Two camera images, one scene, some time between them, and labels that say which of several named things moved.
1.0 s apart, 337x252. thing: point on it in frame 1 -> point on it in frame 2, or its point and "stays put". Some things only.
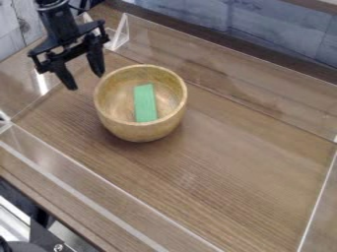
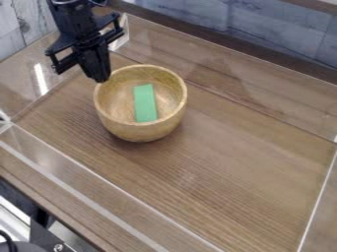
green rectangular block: (145, 103) stays put
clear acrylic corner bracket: (118, 36) stays put
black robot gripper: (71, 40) -> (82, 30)
